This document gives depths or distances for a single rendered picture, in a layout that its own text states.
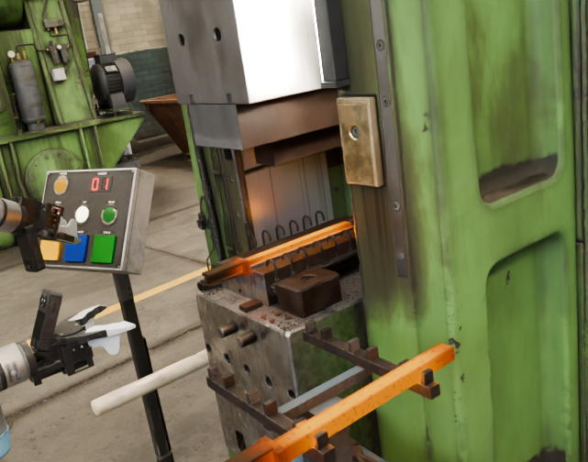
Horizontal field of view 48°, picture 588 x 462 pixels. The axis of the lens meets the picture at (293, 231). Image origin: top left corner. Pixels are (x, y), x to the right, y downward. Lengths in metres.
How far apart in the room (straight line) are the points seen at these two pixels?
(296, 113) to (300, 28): 0.18
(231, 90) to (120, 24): 9.11
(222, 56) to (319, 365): 0.67
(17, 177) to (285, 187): 4.57
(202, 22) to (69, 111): 4.98
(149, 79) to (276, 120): 9.20
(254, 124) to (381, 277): 0.41
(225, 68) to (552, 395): 1.07
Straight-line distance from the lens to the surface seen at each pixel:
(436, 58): 1.17
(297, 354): 1.39
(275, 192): 1.78
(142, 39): 10.62
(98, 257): 1.84
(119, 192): 1.85
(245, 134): 1.39
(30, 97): 6.20
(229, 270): 1.50
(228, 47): 1.37
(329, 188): 1.89
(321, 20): 1.29
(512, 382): 1.61
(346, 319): 1.45
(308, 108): 1.49
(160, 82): 10.71
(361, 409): 0.98
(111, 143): 6.72
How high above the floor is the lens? 1.50
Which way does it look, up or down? 17 degrees down
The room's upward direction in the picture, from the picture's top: 8 degrees counter-clockwise
